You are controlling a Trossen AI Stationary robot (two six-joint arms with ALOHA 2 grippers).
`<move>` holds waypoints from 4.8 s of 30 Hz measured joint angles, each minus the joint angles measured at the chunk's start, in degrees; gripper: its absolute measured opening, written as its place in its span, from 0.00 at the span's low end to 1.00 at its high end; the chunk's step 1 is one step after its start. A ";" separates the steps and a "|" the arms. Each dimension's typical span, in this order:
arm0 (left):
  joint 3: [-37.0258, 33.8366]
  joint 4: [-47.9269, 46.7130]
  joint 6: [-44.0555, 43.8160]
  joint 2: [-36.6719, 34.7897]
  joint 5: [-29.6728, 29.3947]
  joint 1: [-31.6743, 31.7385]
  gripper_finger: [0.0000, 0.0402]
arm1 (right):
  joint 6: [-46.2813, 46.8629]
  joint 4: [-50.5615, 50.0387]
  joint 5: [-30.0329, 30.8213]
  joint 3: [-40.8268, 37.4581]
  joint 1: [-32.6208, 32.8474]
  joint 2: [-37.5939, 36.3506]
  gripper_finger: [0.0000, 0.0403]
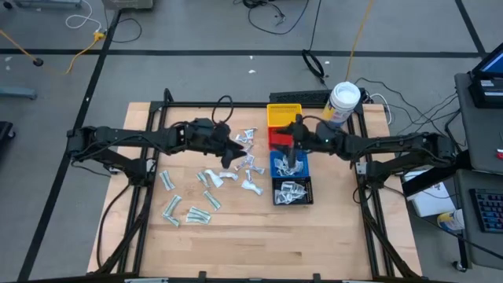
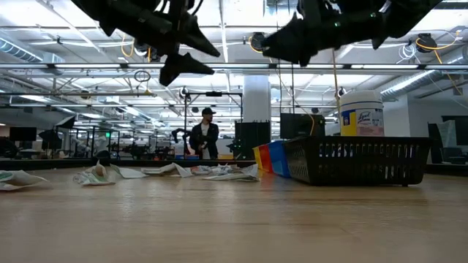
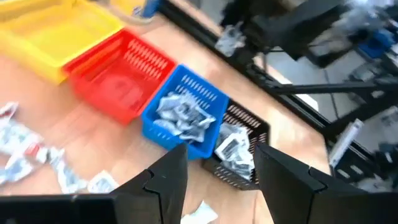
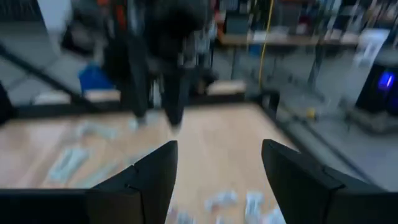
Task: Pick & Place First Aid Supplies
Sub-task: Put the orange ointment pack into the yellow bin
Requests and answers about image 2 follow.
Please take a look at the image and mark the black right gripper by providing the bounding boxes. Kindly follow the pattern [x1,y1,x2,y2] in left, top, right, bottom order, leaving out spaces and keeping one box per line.
[260,0,390,69]

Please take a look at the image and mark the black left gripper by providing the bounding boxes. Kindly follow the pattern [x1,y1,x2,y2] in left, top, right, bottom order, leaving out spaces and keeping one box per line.
[145,0,222,88]

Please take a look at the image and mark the white building column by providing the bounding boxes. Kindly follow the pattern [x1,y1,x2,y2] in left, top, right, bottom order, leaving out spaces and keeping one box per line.
[243,75,271,123]

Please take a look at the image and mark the person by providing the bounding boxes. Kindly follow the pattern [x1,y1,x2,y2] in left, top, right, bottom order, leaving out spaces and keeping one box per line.
[188,107,220,161]

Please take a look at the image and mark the black flat box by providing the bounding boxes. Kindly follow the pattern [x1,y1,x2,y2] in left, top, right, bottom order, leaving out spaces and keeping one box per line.
[279,112,326,140]

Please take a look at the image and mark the white disinfecting wipes canister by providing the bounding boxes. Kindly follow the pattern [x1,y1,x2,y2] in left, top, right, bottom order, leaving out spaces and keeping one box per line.
[339,90,385,137]

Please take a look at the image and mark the blue plastic bin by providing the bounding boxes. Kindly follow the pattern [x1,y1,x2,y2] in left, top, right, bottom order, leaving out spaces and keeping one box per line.
[268,140,293,179]

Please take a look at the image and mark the small white printed packet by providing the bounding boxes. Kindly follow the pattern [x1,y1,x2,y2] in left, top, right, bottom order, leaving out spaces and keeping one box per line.
[190,164,220,175]
[215,163,238,175]

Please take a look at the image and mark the white bandage wrapper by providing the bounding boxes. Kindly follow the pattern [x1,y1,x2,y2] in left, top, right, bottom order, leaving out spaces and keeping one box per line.
[202,163,260,183]
[109,164,149,180]
[140,162,194,179]

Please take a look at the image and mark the red plastic bin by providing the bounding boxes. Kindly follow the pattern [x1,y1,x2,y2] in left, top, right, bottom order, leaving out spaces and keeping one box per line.
[258,144,274,175]

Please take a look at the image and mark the yellow plastic bin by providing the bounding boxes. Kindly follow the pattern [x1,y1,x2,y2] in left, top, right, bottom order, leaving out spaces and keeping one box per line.
[252,145,263,170]

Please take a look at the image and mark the black perforated basket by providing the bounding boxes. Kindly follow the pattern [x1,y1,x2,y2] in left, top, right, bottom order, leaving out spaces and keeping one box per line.
[284,135,431,187]

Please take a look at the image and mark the black studio lamp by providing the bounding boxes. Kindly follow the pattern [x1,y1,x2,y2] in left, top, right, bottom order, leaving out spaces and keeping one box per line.
[54,115,77,129]

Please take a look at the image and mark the green striped bandage wrapper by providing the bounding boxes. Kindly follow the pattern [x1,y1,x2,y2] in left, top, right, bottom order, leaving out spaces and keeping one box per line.
[0,169,49,192]
[72,160,116,187]

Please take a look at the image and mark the black ceiling cable reel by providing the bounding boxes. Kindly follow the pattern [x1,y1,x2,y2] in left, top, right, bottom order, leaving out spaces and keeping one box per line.
[416,32,434,53]
[249,31,268,52]

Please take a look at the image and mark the black camera gantry frame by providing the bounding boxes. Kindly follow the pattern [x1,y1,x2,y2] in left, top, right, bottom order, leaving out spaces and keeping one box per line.
[182,91,244,161]

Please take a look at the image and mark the yellow hanging cord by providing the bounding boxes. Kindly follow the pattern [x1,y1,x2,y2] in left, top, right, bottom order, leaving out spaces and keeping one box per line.
[331,49,343,123]

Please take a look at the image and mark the black hanging cable loop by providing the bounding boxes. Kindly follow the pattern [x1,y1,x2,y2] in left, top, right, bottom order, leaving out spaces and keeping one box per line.
[133,69,151,83]

